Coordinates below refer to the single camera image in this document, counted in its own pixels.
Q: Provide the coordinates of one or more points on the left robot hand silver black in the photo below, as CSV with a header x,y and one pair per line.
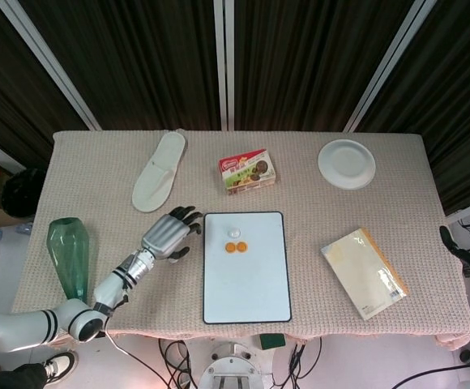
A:
x,y
164,237

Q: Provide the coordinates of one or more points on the right robot hand black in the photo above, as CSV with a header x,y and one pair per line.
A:
x,y
466,257

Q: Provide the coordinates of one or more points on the orange round magnet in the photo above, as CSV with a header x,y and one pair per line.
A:
x,y
230,247
242,246

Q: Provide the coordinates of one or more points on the white round magnet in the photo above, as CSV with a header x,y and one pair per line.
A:
x,y
233,232

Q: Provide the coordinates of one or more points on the silver robot base column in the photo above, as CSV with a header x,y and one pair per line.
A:
x,y
235,364

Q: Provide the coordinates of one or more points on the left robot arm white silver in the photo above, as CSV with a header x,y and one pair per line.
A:
x,y
109,287

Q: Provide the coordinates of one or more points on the white rectangular board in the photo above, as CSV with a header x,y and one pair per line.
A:
x,y
247,287

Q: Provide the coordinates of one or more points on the white cloth slipper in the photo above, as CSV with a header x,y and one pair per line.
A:
x,y
158,178

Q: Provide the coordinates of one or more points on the green faceted vase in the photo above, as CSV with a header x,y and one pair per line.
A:
x,y
69,255

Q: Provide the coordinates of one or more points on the yellow covered book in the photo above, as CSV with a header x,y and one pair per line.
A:
x,y
360,271

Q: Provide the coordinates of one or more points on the red green cookie box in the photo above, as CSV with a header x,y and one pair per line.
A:
x,y
249,172

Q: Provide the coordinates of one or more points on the beige waffle tablecloth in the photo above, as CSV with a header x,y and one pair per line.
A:
x,y
320,227

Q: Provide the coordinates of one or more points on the black trash bin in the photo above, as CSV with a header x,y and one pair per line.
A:
x,y
20,194

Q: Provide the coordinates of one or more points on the dark green block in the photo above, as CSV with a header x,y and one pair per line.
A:
x,y
273,341

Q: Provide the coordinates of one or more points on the white paper plate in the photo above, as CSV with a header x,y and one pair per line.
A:
x,y
346,164

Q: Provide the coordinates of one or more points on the white black sneaker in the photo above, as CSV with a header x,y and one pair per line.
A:
x,y
61,364

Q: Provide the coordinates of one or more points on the dark pleated curtain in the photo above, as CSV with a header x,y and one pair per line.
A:
x,y
138,61

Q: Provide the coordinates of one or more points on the black trouser leg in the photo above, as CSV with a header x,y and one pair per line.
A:
x,y
20,377

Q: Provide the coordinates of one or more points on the white metal frame post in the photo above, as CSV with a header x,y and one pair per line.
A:
x,y
52,61
230,61
389,61
220,61

